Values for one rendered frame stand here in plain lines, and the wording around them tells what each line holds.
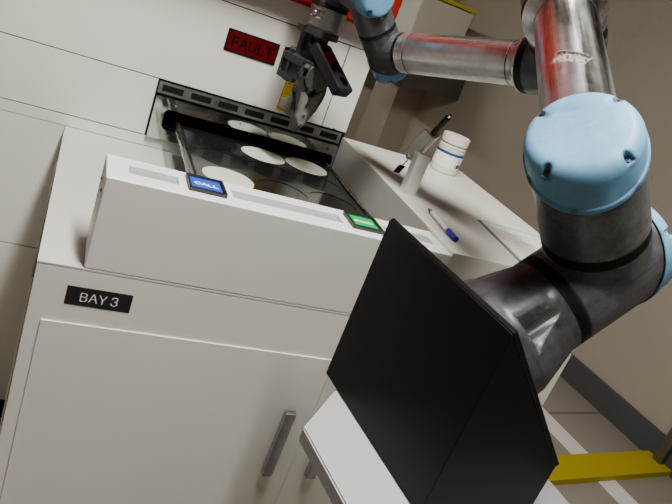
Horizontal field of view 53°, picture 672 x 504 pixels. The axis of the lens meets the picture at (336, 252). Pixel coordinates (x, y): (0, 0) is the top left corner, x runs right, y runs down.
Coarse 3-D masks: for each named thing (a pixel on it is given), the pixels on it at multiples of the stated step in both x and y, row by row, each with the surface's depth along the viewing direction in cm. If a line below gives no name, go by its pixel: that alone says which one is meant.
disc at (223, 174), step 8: (208, 168) 125; (216, 168) 127; (224, 168) 129; (208, 176) 121; (216, 176) 123; (224, 176) 125; (232, 176) 126; (240, 176) 128; (240, 184) 124; (248, 184) 125
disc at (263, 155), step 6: (246, 150) 146; (252, 150) 148; (258, 150) 149; (264, 150) 151; (252, 156) 143; (258, 156) 145; (264, 156) 146; (270, 156) 148; (276, 156) 150; (270, 162) 144; (276, 162) 145; (282, 162) 147
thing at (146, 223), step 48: (144, 192) 90; (192, 192) 94; (240, 192) 101; (96, 240) 91; (144, 240) 93; (192, 240) 95; (240, 240) 98; (288, 240) 100; (336, 240) 102; (432, 240) 113; (240, 288) 101; (288, 288) 104; (336, 288) 106
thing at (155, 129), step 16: (160, 96) 145; (160, 112) 146; (192, 112) 148; (208, 112) 149; (224, 112) 152; (160, 128) 148; (240, 128) 153; (256, 128) 154; (272, 128) 155; (304, 144) 159; (320, 144) 161
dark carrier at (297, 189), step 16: (192, 128) 146; (192, 144) 136; (208, 144) 140; (224, 144) 144; (240, 144) 148; (192, 160) 126; (208, 160) 130; (224, 160) 134; (240, 160) 138; (256, 160) 142; (256, 176) 131; (272, 176) 136; (288, 176) 140; (304, 176) 144; (320, 176) 148; (272, 192) 126; (288, 192) 130; (304, 192) 133; (320, 192) 137; (336, 192) 141; (336, 208) 131; (352, 208) 135
